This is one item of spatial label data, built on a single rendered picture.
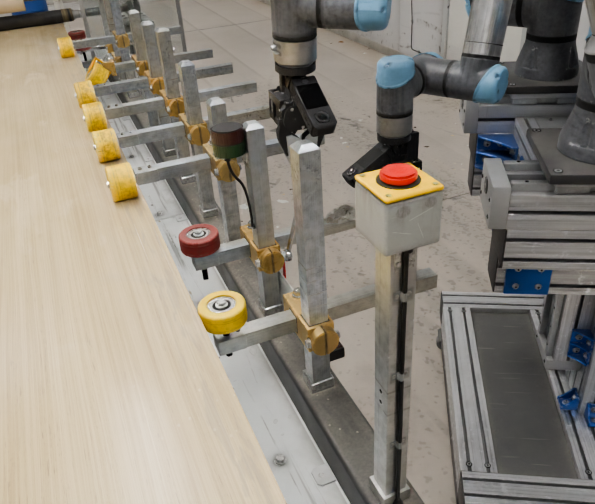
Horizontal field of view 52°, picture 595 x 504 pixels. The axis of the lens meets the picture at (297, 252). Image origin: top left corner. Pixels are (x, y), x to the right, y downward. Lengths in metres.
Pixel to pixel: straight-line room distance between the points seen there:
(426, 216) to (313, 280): 0.37
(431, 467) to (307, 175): 1.23
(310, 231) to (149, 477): 0.42
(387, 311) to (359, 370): 1.48
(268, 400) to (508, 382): 0.88
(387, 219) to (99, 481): 0.46
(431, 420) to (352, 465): 1.05
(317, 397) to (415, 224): 0.55
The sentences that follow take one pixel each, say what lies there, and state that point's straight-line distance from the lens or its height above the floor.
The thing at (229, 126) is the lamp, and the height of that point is 1.13.
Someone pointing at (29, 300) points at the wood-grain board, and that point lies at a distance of 1.16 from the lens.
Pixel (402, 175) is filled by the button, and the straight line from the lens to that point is 0.65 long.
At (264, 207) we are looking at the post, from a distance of 1.19.
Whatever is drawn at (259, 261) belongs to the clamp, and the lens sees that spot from 1.22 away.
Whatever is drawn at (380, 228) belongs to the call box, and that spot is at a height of 1.18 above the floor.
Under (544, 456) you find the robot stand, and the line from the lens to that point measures 1.75.
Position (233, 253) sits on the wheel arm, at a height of 0.85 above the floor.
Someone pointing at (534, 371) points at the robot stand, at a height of 0.21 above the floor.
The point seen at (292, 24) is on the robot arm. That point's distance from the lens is 1.05.
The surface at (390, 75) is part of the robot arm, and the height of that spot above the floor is 1.16.
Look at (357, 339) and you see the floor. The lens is 2.33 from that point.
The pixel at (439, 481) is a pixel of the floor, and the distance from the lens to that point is 1.91.
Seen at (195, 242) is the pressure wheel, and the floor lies 0.91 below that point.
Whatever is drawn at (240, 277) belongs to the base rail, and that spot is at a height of 0.70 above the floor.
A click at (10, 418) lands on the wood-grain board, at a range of 0.94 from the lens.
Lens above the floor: 1.51
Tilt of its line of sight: 32 degrees down
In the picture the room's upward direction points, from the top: 4 degrees counter-clockwise
